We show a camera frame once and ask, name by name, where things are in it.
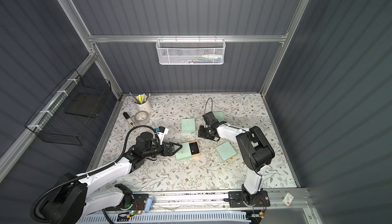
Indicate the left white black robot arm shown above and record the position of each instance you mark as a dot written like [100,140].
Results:
[74,197]

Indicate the floral table mat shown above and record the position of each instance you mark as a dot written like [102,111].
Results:
[207,171]

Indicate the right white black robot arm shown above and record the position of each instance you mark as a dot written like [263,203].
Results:
[256,151]

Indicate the mint jewelry box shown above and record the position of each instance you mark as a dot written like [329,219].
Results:
[219,116]
[188,125]
[188,150]
[225,151]

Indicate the blue cylinder on rail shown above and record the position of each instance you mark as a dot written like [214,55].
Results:
[148,204]

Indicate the black wire side basket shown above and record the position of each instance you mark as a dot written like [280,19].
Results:
[69,115]

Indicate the white square tag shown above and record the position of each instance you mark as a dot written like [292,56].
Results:
[287,200]

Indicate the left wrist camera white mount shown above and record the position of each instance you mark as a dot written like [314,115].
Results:
[161,133]

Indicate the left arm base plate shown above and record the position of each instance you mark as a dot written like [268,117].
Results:
[131,202]

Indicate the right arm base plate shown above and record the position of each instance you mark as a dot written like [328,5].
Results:
[239,199]

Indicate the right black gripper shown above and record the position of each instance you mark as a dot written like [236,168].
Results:
[208,127]

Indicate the white wire wall basket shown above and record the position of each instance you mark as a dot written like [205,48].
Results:
[191,52]

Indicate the black marker pen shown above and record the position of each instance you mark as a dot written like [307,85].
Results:
[129,120]

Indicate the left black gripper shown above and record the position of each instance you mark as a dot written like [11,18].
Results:
[167,149]

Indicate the clear tape roll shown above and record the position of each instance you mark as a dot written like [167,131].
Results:
[141,118]

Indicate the white pen holder cup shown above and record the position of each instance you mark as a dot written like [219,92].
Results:
[142,102]

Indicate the white perforated front panel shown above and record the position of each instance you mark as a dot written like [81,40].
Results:
[204,217]

